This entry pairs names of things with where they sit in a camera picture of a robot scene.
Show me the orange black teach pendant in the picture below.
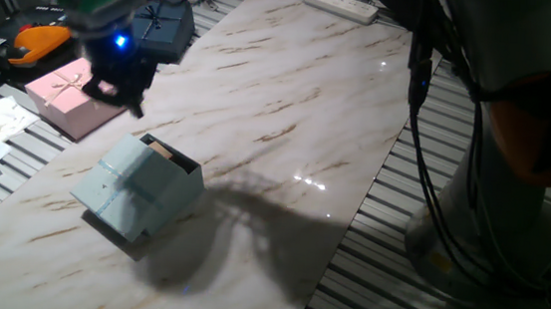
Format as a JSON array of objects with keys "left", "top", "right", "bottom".
[{"left": 0, "top": 1, "right": 77, "bottom": 74}]

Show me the brown item inside box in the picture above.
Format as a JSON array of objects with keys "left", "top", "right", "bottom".
[{"left": 147, "top": 140, "right": 176, "bottom": 160}]

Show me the navy gift box with bow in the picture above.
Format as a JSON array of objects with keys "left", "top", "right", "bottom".
[{"left": 128, "top": 0, "right": 199, "bottom": 67}]

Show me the white power strip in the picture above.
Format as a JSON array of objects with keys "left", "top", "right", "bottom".
[{"left": 301, "top": 0, "right": 380, "bottom": 27}]

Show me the pink gift box with bow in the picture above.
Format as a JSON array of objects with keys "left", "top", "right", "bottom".
[{"left": 20, "top": 52, "right": 133, "bottom": 146}]

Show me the light blue gift box lid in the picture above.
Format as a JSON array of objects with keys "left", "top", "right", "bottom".
[{"left": 66, "top": 129, "right": 192, "bottom": 247}]

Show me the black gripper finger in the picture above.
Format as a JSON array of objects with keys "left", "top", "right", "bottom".
[
  {"left": 79, "top": 77, "right": 124, "bottom": 105},
  {"left": 118, "top": 85, "right": 148, "bottom": 120}
]

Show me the light blue gift box base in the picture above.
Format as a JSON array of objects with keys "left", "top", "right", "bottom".
[{"left": 132, "top": 132, "right": 210, "bottom": 242}]

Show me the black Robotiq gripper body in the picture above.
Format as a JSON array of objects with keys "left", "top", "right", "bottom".
[{"left": 79, "top": 24, "right": 162, "bottom": 99}]

